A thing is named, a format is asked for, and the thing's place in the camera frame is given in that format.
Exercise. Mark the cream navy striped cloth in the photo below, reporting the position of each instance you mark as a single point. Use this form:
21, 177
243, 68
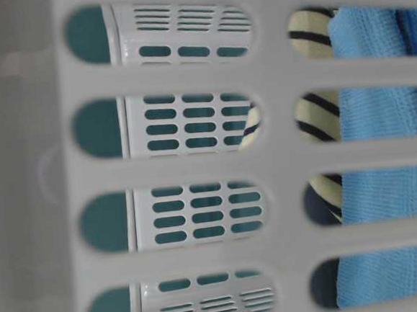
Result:
316, 114

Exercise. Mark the light blue knitted cloth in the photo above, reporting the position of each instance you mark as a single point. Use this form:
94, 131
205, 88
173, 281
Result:
376, 195

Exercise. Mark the white plastic shopping basket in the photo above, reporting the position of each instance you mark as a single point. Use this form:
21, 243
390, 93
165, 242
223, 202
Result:
46, 179

